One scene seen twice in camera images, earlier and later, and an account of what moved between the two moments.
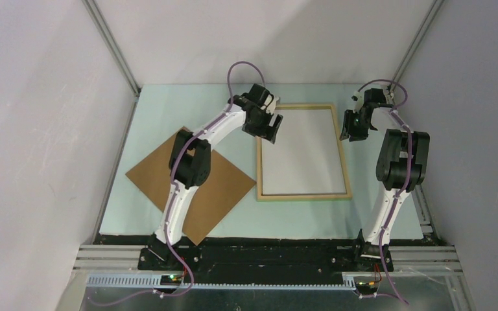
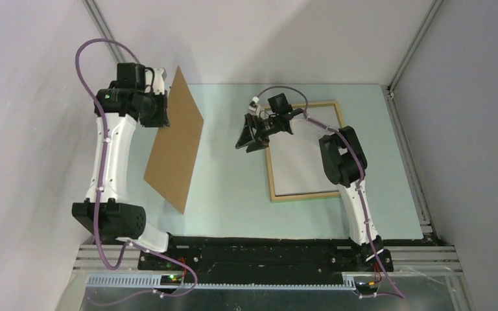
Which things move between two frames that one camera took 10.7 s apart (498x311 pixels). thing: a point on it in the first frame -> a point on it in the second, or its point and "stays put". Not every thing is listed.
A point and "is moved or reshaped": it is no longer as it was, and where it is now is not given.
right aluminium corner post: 415,45 stays put
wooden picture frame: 259,183 is moved or reshaped
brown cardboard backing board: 214,199 -> 172,159
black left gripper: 266,131 -> 162,120
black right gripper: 355,135 -> 246,135
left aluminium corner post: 94,11 stays put
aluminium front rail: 401,258 stays put
